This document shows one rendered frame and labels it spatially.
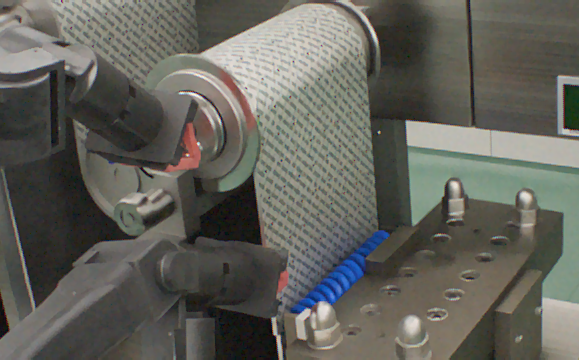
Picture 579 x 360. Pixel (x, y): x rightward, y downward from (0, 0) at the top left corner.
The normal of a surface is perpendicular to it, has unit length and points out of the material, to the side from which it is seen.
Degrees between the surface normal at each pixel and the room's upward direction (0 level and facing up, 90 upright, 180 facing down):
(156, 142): 47
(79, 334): 77
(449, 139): 90
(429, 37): 90
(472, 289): 0
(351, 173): 90
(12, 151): 98
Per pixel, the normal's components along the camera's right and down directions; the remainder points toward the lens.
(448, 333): -0.10, -0.92
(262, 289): -0.51, -0.10
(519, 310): 0.84, 0.13
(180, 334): 0.89, -0.08
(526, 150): -0.53, 0.38
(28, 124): 0.55, 0.43
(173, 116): -0.42, -0.33
